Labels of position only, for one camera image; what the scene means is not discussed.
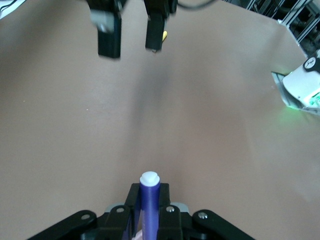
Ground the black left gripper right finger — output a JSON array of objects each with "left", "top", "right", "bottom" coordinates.
[{"left": 156, "top": 183, "right": 192, "bottom": 240}]

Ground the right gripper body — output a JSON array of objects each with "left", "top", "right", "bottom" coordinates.
[{"left": 86, "top": 0, "right": 178, "bottom": 17}]

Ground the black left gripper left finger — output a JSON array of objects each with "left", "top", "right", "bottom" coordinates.
[{"left": 98, "top": 183, "right": 141, "bottom": 240}]

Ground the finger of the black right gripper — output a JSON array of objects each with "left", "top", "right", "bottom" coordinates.
[
  {"left": 145, "top": 13, "right": 168, "bottom": 53},
  {"left": 97, "top": 14, "right": 123, "bottom": 60}
]

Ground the purple pen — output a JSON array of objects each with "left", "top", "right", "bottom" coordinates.
[{"left": 136, "top": 170, "right": 161, "bottom": 240}]

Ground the yellow pen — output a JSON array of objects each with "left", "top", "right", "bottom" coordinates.
[{"left": 151, "top": 29, "right": 169, "bottom": 54}]

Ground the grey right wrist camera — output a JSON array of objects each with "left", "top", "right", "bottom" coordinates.
[{"left": 89, "top": 9, "right": 119, "bottom": 33}]

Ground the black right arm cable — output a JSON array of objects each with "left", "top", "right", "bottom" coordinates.
[{"left": 174, "top": 0, "right": 217, "bottom": 10}]

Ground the aluminium frame rail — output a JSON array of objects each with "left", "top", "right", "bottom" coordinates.
[{"left": 276, "top": 0, "right": 320, "bottom": 57}]

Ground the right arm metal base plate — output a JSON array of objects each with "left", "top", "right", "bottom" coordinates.
[{"left": 271, "top": 71, "right": 320, "bottom": 115}]

